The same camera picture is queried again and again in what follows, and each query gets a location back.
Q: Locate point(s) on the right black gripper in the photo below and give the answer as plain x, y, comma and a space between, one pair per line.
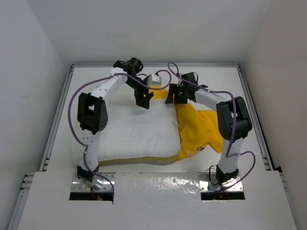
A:
174, 89

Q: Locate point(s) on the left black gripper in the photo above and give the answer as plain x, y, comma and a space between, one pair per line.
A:
141, 100

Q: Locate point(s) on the white pillow yellow edge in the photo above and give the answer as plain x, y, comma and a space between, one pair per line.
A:
134, 134

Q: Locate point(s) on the yellow pillowcase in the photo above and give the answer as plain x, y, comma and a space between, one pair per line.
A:
180, 131

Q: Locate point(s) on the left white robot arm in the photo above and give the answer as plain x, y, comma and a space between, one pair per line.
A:
92, 113

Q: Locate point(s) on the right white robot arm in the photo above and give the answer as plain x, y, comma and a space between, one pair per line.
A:
233, 120

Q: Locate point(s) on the white front cover board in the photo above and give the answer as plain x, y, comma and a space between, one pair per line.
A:
157, 201

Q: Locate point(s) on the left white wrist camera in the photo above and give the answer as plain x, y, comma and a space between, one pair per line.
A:
154, 80

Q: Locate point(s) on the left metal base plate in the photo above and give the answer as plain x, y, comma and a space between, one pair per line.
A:
98, 184

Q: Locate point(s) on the metal base plate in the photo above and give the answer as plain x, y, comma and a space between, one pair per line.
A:
98, 184
208, 183

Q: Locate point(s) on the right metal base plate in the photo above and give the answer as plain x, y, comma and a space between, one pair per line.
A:
208, 183

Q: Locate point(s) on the aluminium table frame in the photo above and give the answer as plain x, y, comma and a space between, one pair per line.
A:
57, 155

